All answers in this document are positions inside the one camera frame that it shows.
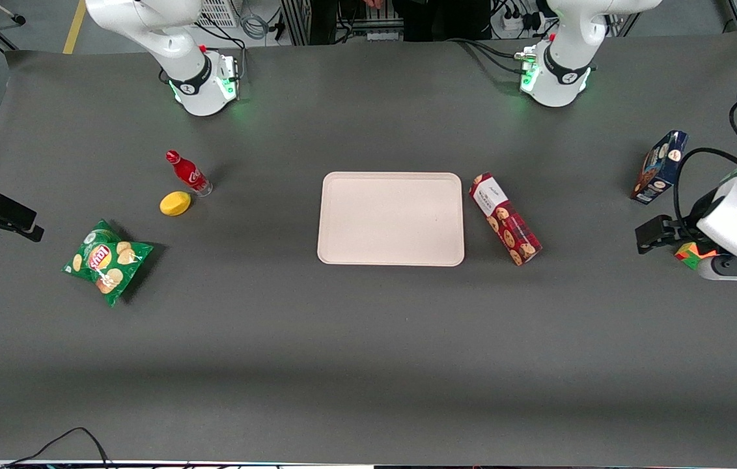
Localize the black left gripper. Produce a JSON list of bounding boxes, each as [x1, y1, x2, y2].
[[635, 194, 713, 255]]

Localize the red cookie box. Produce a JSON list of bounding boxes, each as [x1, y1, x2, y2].
[[469, 172, 543, 266]]

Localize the blue cookie box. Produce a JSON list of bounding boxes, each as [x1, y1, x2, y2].
[[631, 130, 689, 205]]

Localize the beige plastic tray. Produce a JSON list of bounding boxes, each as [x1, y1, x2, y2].
[[316, 171, 466, 267]]

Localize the white vented box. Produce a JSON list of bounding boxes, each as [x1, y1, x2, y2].
[[196, 0, 240, 29]]

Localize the colourful puzzle cube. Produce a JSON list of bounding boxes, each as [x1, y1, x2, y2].
[[674, 241, 718, 270]]

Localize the green chips bag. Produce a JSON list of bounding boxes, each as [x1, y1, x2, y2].
[[62, 219, 154, 307]]

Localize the yellow lemon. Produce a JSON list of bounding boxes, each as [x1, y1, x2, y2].
[[160, 191, 192, 217]]

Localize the red cola bottle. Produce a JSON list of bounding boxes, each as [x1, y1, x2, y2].
[[165, 150, 214, 197]]

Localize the dark grey table cover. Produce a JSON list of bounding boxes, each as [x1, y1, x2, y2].
[[0, 26, 737, 467]]

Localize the thin black cable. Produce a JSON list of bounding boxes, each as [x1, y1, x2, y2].
[[1, 427, 113, 469]]

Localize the black base cables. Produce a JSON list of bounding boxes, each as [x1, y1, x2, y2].
[[445, 37, 527, 74]]

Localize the grey coiled cable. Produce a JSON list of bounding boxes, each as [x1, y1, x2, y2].
[[238, 0, 270, 41]]

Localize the aluminium frame post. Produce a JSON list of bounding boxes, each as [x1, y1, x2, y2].
[[280, 0, 311, 46]]

